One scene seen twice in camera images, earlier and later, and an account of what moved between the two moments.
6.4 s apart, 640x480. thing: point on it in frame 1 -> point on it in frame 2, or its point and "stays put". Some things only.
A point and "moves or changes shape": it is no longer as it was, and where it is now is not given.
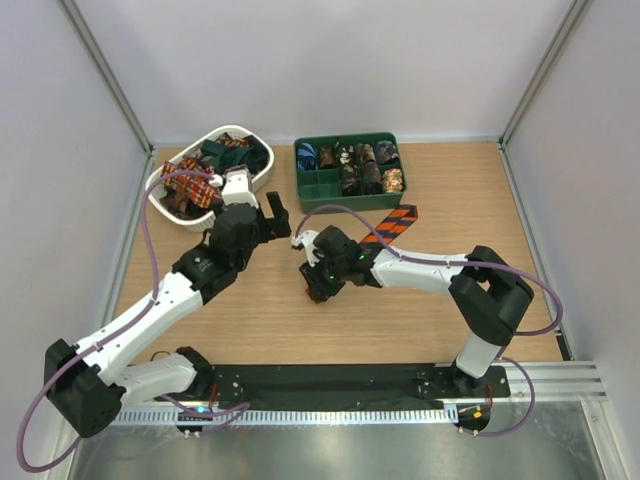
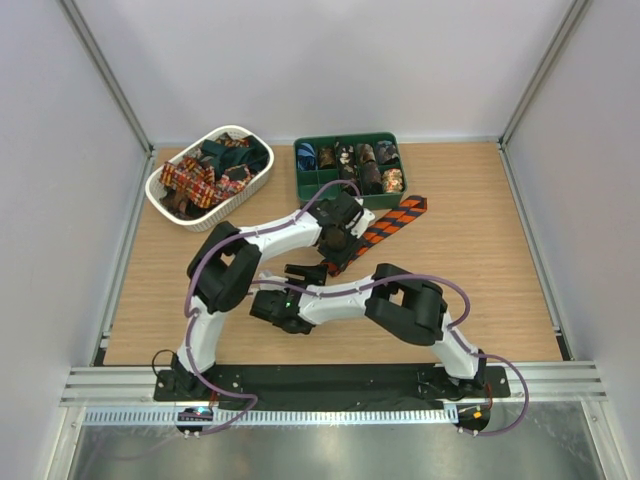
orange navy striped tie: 391,227 moves or changes shape
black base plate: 350,386 stays put
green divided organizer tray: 355,170 stays put
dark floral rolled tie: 349,171 stays put
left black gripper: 277,226 -> 354,244
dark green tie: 253,155 stays put
